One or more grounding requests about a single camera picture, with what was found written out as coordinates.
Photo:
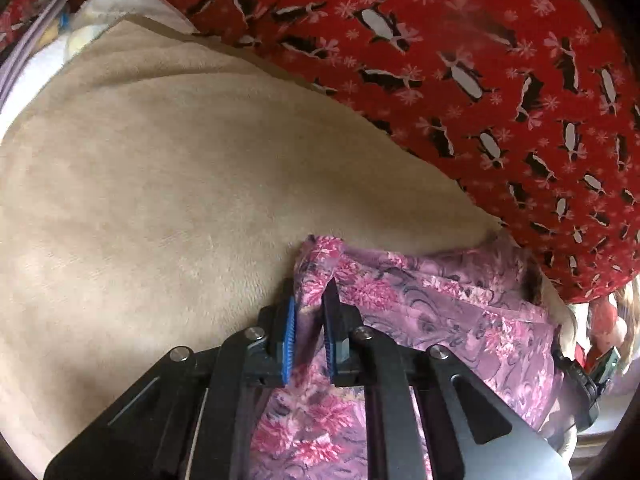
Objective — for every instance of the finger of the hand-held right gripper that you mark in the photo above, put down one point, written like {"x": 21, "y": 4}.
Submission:
{"x": 606, "y": 367}
{"x": 582, "y": 395}

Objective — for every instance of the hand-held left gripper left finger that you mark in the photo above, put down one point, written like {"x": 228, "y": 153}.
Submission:
{"x": 289, "y": 345}

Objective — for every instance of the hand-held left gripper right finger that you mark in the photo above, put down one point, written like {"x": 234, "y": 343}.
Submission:
{"x": 330, "y": 340}

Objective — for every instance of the purple floral shirt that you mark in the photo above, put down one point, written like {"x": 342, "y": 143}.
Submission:
{"x": 425, "y": 320}

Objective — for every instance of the pink plastic bag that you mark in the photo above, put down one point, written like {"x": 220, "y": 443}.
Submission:
{"x": 607, "y": 320}

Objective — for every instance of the beige fleece blanket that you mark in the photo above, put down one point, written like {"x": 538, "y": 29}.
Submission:
{"x": 150, "y": 185}

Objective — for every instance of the red penguin print blanket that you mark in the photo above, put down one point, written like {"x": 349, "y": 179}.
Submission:
{"x": 500, "y": 85}

